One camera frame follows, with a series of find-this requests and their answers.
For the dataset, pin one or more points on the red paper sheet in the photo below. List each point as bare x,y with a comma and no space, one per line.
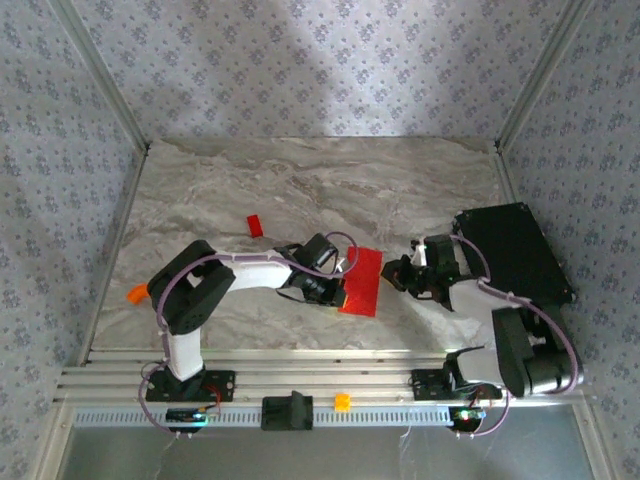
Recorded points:
362,280

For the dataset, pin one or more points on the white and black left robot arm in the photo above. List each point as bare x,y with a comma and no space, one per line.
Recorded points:
250,275

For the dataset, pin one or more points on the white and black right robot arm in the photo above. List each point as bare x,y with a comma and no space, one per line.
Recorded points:
475,305

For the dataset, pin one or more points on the small red block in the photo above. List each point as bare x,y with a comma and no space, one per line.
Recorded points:
255,226

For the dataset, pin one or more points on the black flat case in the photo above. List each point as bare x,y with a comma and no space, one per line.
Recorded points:
515,245

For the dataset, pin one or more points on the small orange block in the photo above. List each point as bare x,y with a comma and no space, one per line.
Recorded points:
342,402

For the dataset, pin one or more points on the right controller board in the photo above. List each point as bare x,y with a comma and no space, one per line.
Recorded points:
465,417

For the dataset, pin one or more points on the controller board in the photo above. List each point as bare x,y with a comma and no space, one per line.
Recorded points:
185,415
465,417

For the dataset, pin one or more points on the orange curved plastic piece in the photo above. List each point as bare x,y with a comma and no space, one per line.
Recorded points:
136,294

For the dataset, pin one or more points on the left controller board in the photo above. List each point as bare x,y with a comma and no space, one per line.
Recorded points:
185,415

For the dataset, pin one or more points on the aluminium rail frame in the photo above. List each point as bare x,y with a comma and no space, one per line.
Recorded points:
350,370

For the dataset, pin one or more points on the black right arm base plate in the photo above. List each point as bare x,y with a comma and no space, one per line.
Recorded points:
425,384

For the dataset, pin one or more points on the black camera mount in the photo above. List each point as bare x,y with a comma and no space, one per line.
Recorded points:
287,412

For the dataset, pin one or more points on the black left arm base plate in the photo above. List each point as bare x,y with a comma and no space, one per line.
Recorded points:
220,385

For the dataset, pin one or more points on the aluminium corner post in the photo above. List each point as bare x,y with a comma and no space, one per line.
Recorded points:
105,75
542,75

